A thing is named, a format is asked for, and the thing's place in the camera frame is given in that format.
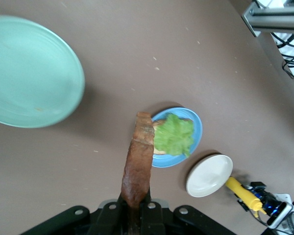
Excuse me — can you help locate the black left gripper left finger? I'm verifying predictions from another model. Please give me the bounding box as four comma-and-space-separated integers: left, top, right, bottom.
88, 195, 129, 235

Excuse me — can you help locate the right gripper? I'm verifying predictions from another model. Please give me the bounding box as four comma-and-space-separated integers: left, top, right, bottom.
236, 181, 293, 216

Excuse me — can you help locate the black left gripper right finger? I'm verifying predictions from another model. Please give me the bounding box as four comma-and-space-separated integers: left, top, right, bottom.
139, 188, 166, 235

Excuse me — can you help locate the yellow mustard squeeze bottle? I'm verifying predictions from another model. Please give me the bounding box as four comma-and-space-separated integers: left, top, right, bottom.
225, 176, 268, 218

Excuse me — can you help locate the brown bread slice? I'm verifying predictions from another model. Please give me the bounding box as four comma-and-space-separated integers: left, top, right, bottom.
121, 111, 154, 235
153, 118, 194, 156

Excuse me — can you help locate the green lettuce leaf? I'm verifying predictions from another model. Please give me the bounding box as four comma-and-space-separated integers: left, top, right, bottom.
153, 114, 195, 158

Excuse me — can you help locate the beige round plate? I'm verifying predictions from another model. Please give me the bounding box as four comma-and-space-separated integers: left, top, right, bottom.
185, 154, 234, 198

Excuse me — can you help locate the blue round plate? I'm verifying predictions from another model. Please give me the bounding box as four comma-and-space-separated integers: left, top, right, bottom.
150, 107, 203, 168

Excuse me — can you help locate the light green round plate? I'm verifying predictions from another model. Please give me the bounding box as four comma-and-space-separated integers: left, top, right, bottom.
0, 15, 86, 129

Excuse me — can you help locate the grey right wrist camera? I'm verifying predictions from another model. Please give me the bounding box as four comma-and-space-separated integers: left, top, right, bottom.
267, 202, 294, 229

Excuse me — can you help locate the tangled black cable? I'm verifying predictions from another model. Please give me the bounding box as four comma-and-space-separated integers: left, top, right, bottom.
270, 31, 294, 94

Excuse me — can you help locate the aluminium frame rail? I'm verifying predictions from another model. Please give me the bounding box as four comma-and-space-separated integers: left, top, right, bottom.
242, 0, 294, 37

